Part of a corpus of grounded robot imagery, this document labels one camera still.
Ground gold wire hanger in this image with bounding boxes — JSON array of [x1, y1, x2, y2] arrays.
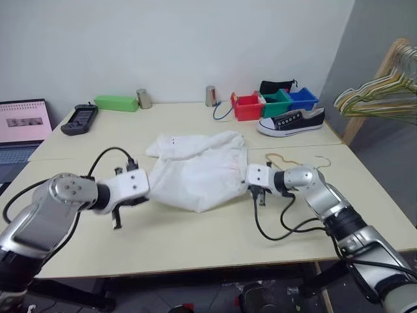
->
[[265, 152, 332, 173]]

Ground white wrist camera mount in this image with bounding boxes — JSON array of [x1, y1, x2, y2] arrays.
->
[[246, 164, 275, 190], [99, 168, 151, 216]]

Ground yellow wire hanger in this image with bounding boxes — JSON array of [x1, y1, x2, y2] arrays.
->
[[334, 48, 417, 115]]

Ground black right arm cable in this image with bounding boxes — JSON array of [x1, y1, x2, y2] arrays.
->
[[251, 190, 328, 241]]

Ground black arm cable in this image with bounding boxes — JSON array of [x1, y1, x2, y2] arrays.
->
[[251, 190, 328, 241], [2, 147, 140, 225]]

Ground white shorts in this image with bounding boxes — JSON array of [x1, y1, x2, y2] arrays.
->
[[145, 130, 249, 215]]

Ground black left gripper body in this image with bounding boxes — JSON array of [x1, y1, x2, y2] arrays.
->
[[109, 194, 151, 230]]

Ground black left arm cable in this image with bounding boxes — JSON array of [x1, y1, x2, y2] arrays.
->
[[2, 147, 140, 225]]

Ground black canvas sneaker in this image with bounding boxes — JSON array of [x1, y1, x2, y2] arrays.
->
[[257, 106, 326, 136]]

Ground black drawstring pouch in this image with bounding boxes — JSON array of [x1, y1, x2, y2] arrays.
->
[[259, 78, 296, 96]]

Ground green wire hanger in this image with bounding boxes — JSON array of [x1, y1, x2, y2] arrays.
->
[[338, 55, 417, 127]]

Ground wooden clothes rack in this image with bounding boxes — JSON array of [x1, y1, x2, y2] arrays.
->
[[341, 38, 417, 147]]

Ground metal cup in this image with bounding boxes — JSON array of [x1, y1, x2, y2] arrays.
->
[[205, 85, 219, 108], [136, 88, 154, 110]]

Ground green rectangular box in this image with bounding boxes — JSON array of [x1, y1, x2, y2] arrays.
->
[[93, 95, 139, 113]]

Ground blue cable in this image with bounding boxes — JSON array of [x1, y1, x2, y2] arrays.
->
[[212, 101, 236, 123]]

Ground black handheld controller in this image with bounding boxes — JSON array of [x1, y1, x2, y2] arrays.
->
[[60, 102, 100, 136]]

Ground dark rounded shape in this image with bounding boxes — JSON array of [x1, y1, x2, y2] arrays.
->
[[238, 282, 278, 313]]

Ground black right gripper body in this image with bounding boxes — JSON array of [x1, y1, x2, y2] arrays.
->
[[248, 184, 273, 207]]

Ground red plastic bin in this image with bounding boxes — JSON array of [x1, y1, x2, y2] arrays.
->
[[230, 91, 265, 123]]

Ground wooden table leg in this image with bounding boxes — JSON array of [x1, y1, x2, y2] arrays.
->
[[313, 260, 336, 313]]

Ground open laptop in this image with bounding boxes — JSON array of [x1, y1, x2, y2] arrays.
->
[[0, 97, 53, 185]]

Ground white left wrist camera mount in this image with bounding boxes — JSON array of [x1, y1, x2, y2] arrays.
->
[[99, 168, 151, 216]]

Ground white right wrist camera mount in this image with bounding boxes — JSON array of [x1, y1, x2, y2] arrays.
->
[[246, 164, 275, 190]]

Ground green plastic bin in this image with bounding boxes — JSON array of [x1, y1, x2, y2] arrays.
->
[[258, 89, 293, 119]]

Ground white wire hanger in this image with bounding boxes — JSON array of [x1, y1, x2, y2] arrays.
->
[[335, 44, 417, 108]]

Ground blue plastic bin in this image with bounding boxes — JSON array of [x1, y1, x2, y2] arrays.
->
[[286, 87, 320, 112]]

